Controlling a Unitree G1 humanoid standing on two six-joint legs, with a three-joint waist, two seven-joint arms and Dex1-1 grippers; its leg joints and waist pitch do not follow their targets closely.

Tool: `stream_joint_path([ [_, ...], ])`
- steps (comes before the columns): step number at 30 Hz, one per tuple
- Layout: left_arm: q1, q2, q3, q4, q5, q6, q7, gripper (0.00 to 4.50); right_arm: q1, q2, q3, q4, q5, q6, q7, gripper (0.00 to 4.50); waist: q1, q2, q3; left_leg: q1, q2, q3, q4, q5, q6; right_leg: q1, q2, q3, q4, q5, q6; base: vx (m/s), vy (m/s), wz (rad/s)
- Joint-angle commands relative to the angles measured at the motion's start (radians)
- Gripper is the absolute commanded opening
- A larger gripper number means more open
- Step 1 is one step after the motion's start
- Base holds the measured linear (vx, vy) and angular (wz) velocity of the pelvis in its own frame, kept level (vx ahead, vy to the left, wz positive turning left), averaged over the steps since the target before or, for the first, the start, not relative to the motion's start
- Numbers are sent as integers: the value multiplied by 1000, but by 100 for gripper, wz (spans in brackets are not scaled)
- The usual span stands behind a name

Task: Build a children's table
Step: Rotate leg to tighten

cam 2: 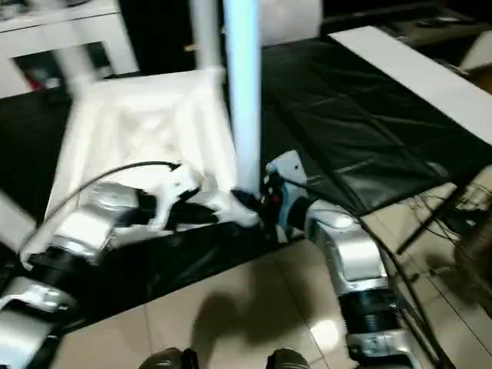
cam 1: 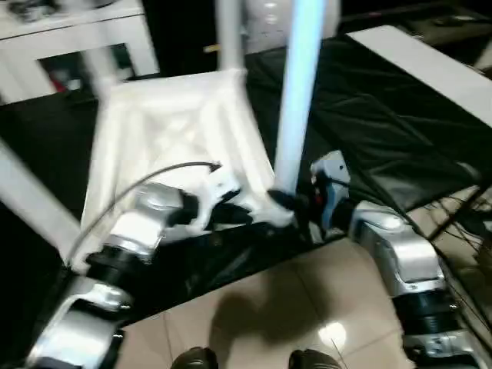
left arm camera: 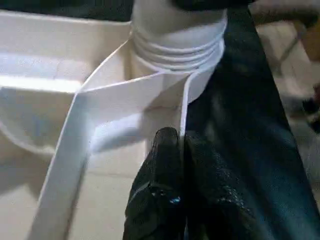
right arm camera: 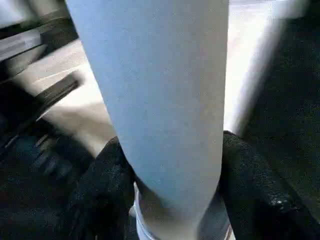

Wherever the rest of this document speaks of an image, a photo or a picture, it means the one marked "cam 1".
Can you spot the white plastic table leg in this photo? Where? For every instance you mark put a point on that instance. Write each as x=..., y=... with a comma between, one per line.
x=100, y=69
x=230, y=34
x=298, y=96
x=30, y=192

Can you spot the white flat board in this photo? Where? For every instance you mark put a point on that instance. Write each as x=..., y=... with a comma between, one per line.
x=423, y=65

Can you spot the white plastic table top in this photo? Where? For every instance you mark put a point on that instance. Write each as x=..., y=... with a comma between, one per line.
x=161, y=115

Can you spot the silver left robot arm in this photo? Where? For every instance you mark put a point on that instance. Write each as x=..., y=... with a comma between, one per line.
x=134, y=230

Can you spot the dark left robot foot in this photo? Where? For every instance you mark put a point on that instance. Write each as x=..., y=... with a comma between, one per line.
x=194, y=359

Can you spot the white glass-door cabinet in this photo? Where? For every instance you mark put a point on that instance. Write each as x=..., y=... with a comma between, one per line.
x=77, y=23

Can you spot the grey printed cushion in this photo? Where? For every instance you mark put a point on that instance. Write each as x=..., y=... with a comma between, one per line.
x=265, y=23

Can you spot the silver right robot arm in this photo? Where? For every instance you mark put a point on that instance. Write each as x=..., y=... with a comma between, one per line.
x=403, y=250

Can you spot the black folding stand frame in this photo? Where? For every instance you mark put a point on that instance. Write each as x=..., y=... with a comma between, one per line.
x=457, y=211

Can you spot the small yellow label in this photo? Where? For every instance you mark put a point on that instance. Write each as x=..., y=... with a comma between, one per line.
x=209, y=48

